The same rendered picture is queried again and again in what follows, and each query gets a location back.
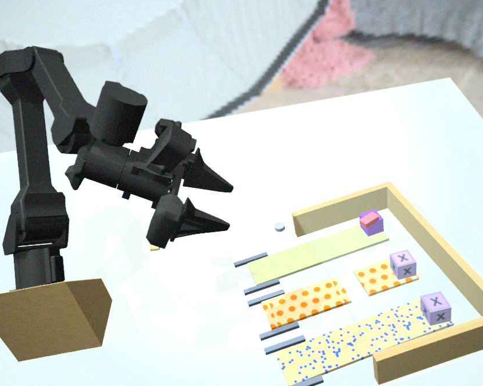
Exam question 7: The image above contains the pale yellow strip with blue dots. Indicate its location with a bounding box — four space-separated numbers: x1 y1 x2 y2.
276 323 372 386

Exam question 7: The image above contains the pale yellow flat strip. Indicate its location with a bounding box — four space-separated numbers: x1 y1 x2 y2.
247 242 321 286

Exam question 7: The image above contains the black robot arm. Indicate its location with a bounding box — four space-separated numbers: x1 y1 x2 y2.
0 46 192 290

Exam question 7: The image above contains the yellow strip with orange dots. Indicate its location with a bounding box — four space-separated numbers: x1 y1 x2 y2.
261 279 344 330

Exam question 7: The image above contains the pink rectangular block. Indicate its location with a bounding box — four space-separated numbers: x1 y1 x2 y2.
359 212 379 229

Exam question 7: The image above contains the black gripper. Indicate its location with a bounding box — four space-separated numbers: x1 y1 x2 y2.
117 138 233 249

